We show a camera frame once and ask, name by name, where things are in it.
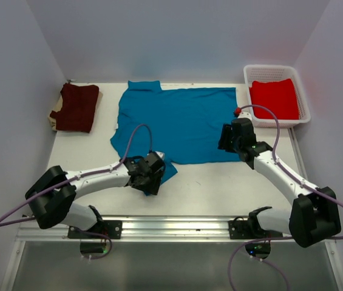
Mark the blue t shirt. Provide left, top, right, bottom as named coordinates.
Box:
left=110, top=81, right=240, bottom=182

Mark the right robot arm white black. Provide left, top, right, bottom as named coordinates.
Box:
left=218, top=118, right=341, bottom=248

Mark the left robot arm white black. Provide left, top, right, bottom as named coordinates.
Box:
left=25, top=152, right=166, bottom=238

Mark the bright red t shirt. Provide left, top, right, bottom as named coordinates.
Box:
left=250, top=79, right=299, bottom=120

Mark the white plastic basket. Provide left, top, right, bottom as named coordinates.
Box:
left=243, top=64, right=311, bottom=128

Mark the dark red folded t shirt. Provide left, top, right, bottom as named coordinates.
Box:
left=56, top=83, right=100, bottom=133

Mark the beige folded t shirt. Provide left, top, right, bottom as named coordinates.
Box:
left=48, top=95, right=63, bottom=132

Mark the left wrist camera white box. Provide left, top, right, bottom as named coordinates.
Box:
left=149, top=151, right=165, bottom=160

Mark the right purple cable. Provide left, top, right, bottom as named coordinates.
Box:
left=229, top=104, right=343, bottom=291

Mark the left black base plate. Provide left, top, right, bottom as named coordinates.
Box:
left=67, top=220, right=123, bottom=239

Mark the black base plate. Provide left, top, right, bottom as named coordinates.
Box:
left=67, top=220, right=123, bottom=239
left=228, top=216, right=283, bottom=239

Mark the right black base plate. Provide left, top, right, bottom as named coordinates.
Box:
left=228, top=216, right=283, bottom=239

